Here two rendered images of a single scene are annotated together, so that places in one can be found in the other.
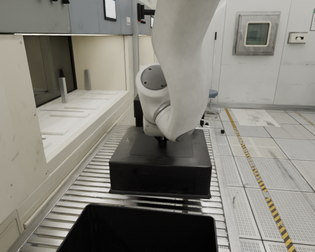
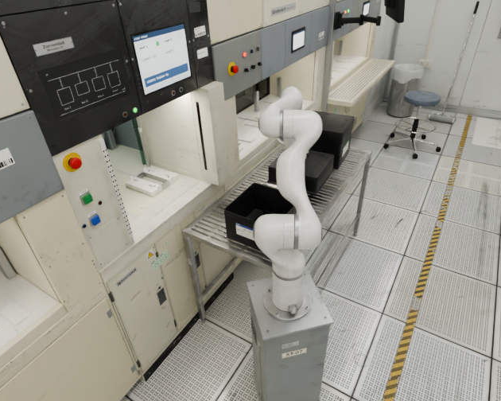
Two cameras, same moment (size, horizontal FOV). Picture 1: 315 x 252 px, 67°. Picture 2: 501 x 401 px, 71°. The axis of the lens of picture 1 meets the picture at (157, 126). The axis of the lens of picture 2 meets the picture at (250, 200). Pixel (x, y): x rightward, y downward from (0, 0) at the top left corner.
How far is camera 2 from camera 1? 1.27 m
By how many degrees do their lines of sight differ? 27
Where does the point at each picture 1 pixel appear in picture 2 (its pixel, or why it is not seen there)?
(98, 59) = (290, 69)
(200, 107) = not seen: hidden behind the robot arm
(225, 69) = (481, 58)
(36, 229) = (231, 192)
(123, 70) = (312, 81)
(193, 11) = not seen: hidden behind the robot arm
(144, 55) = (356, 44)
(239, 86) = (499, 85)
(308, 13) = not seen: outside the picture
